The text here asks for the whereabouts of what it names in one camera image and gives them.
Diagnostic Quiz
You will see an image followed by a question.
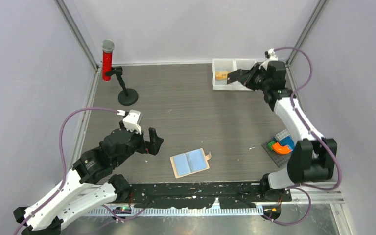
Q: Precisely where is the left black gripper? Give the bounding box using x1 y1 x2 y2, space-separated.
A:
114 120 164 167

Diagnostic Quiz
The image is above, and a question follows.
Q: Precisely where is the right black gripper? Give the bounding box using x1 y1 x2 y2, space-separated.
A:
237 63 271 92

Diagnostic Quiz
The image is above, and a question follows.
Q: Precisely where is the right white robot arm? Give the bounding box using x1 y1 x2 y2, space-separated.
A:
229 61 342 201

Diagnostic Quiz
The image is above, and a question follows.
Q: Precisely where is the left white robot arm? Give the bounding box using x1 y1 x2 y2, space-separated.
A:
13 128 164 235

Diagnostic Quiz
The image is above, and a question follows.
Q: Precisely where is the gold card in bin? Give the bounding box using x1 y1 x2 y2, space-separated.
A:
215 71 230 81

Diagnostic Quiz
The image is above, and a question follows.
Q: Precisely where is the white two-compartment bin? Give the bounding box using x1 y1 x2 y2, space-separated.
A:
212 58 257 91

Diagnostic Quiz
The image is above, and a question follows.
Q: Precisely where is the black stand with round base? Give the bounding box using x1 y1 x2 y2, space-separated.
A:
104 66 139 106

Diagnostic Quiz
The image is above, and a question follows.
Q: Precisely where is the colourful toy brick assembly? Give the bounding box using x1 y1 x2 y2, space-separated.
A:
261 129 295 168

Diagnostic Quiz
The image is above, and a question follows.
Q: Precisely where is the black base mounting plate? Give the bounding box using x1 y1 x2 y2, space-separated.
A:
114 182 292 209

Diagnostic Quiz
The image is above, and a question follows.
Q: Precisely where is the red cylinder with grey cap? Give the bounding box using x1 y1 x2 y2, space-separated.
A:
102 39 115 81

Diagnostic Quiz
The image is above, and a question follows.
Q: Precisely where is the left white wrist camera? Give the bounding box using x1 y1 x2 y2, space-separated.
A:
117 110 142 135

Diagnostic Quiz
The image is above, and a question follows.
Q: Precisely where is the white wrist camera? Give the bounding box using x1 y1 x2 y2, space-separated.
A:
262 48 278 69
117 110 142 135

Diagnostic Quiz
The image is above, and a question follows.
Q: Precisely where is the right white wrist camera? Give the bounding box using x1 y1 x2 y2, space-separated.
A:
262 48 278 69

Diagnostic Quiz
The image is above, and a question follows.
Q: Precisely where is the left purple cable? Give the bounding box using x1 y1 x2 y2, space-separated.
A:
11 107 126 235

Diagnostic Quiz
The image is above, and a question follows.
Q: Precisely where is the purple cable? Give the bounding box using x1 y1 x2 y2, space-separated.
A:
262 47 343 227
11 107 126 235

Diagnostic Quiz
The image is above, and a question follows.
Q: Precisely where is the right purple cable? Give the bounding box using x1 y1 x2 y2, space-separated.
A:
262 47 343 227

